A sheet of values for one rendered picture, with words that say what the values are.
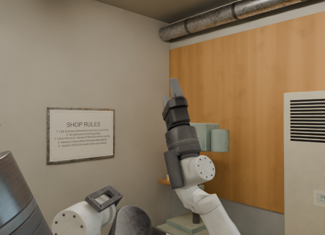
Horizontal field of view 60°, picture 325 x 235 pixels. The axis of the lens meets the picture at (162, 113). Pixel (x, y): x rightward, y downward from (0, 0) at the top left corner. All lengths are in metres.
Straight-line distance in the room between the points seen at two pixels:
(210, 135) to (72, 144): 1.16
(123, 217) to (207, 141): 1.57
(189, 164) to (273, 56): 1.91
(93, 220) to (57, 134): 1.98
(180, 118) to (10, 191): 0.61
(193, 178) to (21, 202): 0.56
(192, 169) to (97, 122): 1.98
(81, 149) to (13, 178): 2.37
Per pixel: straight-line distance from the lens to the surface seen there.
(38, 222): 0.21
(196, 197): 0.80
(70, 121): 2.51
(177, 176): 0.72
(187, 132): 0.75
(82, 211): 0.51
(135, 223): 0.74
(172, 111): 0.77
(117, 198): 0.57
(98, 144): 2.65
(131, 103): 2.86
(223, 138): 2.18
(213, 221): 0.77
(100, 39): 2.76
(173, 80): 0.79
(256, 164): 2.59
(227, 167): 2.75
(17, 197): 0.20
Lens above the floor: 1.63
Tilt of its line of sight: 1 degrees up
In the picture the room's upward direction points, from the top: straight up
